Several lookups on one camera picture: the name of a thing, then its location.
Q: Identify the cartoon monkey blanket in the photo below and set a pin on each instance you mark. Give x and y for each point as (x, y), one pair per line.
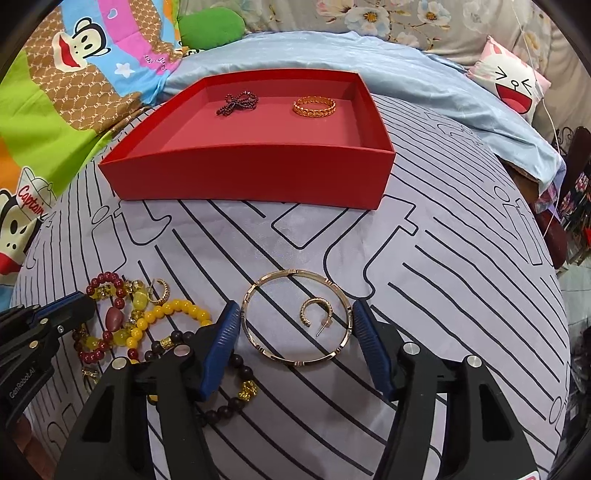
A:
(69, 92)

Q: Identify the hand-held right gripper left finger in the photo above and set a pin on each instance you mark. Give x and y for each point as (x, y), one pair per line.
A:
(222, 350)

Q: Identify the rose gold bangle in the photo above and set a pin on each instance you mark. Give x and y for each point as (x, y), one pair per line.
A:
(297, 363)

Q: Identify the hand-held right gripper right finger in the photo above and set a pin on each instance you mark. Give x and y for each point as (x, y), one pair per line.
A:
(373, 350)

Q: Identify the light blue pillow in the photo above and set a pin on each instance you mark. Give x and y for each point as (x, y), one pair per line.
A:
(415, 83)

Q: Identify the pink rabbit face pillow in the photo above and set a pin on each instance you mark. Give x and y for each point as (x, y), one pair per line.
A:
(512, 83)

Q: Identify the floral grey sheet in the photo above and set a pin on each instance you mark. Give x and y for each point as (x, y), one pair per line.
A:
(369, 18)

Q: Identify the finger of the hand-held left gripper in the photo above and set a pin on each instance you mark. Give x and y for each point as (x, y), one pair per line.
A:
(41, 339)
(46, 314)

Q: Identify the green plush toy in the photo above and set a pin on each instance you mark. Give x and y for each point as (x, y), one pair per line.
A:
(210, 27)

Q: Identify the red cardboard box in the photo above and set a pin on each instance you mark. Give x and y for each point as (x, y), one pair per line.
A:
(254, 175)

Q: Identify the dark beaded bow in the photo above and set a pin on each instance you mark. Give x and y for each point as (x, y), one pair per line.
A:
(235, 102)

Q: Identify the gold hoop earring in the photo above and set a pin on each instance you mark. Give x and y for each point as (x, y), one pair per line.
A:
(303, 313)

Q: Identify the dark wooden furniture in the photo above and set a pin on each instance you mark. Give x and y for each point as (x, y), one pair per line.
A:
(556, 240)

